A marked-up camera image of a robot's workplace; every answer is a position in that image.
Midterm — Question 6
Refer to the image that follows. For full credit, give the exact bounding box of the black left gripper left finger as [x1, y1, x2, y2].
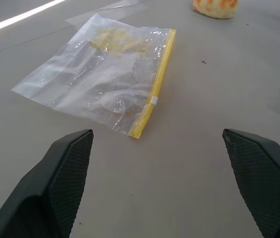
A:
[0, 128, 94, 238]

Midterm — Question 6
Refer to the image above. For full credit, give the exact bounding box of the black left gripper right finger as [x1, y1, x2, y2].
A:
[222, 128, 280, 238]

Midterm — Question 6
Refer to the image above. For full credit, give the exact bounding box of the clear zip bag yellow zipper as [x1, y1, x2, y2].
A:
[10, 12, 177, 139]

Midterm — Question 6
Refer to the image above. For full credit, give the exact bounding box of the round golden bread bun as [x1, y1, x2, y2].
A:
[192, 0, 240, 20]

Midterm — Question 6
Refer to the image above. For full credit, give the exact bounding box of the clear tape strip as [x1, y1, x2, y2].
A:
[65, 10, 131, 27]
[96, 0, 155, 12]

